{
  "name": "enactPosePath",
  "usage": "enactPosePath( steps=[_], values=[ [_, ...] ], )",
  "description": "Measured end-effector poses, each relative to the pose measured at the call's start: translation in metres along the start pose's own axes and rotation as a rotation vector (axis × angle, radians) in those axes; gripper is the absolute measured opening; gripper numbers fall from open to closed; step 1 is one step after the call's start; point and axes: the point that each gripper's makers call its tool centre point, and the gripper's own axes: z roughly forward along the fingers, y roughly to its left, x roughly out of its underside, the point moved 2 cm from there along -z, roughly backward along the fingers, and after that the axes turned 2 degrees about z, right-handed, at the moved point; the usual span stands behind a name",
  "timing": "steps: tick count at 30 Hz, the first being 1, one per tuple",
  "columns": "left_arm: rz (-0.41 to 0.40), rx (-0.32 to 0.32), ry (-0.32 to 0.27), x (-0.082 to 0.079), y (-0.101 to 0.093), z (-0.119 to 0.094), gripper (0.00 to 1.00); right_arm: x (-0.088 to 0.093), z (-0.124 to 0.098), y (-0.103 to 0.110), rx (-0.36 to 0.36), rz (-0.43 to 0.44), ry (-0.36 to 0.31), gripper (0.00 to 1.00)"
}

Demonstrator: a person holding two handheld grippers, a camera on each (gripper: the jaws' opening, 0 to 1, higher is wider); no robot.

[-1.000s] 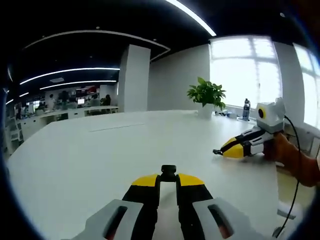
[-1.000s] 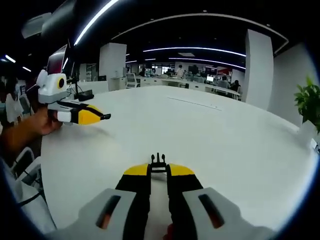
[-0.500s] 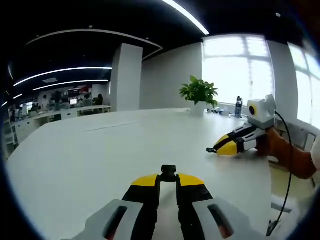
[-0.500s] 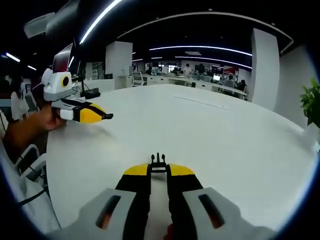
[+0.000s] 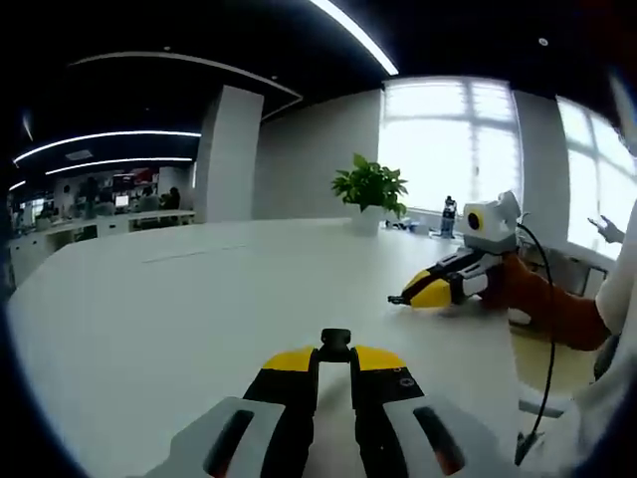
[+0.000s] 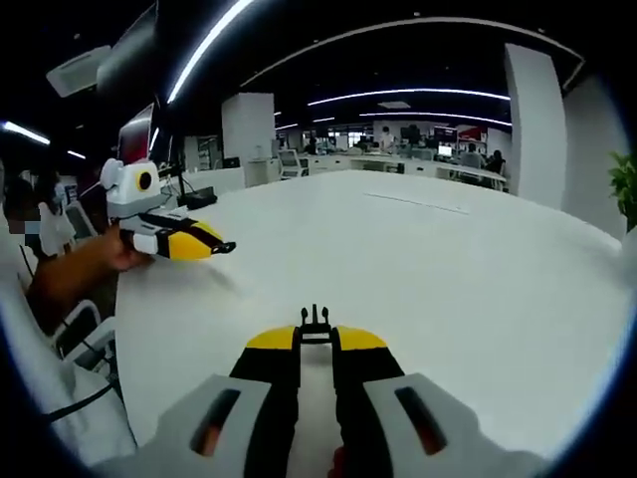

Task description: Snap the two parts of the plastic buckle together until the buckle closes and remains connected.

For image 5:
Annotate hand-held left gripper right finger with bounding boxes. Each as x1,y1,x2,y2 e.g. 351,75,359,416
347,346,468,478

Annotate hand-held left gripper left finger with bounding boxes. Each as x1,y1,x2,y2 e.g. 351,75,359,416
143,345,320,478

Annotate small items on table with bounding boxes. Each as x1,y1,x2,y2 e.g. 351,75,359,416
384,215,432,235

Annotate grey chair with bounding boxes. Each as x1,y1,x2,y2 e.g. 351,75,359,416
527,243,610,300

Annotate large window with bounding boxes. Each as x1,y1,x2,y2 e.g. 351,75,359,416
377,76,525,214
555,94,637,261

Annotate green potted plant white pot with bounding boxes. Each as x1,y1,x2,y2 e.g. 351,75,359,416
330,152,410,236

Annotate person's white clothing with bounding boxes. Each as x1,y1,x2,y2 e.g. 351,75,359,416
571,198,637,478

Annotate ceiling light strip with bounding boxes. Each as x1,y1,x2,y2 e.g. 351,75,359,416
45,156,196,177
13,129,203,165
307,0,400,77

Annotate row of office desks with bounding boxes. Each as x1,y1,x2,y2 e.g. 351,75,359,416
8,208,198,288

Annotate black cable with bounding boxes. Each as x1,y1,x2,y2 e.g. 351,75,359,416
514,213,558,467

